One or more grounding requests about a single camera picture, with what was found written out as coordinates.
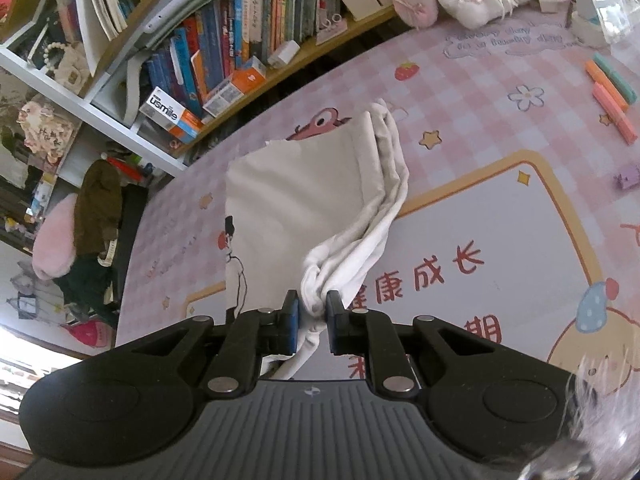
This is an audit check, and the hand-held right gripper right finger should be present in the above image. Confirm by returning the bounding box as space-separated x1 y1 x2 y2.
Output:
326 291 507 397

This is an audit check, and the orange highlighter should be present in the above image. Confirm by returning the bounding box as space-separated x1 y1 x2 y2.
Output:
585 59 629 112

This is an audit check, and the white quilted handbag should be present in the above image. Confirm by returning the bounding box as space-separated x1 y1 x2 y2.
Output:
52 42 97 92

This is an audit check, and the cream printed t-shirt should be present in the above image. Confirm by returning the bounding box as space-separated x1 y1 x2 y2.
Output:
223 98 410 382

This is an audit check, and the dark green cloth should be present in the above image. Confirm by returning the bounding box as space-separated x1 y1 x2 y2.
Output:
54 254 119 327

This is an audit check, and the flat white orange box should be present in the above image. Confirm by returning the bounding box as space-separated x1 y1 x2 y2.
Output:
202 57 267 117

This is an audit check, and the tall white orange box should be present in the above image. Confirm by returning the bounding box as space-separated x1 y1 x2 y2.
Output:
138 87 204 144

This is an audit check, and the pink checked cartoon table mat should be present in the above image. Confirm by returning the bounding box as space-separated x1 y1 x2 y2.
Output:
114 0 640 411

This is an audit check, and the teal highlighter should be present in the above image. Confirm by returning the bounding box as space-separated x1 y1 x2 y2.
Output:
593 52 639 104

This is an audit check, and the pink highlighter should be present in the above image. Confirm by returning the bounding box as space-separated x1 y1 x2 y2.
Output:
592 82 640 144

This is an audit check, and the small purple clip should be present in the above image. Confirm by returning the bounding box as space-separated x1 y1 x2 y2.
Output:
613 167 640 194

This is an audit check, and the small white block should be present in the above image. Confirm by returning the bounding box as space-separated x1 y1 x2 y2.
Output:
267 39 301 67

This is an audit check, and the white bookshelf with wooden boards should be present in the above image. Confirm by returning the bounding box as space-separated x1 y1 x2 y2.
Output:
0 0 402 177

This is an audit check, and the row of colourful books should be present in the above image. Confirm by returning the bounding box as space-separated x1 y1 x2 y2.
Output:
144 0 397 112

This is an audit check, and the pearl bead strap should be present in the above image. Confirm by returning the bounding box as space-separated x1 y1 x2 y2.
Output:
42 39 77 69

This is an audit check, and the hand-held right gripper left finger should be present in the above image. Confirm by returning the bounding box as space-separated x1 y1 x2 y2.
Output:
116 290 301 396

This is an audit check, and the olive green jacket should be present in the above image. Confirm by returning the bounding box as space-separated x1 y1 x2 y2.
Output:
73 159 125 257

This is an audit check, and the pink fluffy cushion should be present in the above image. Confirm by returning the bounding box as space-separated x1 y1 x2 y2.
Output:
32 194 82 282

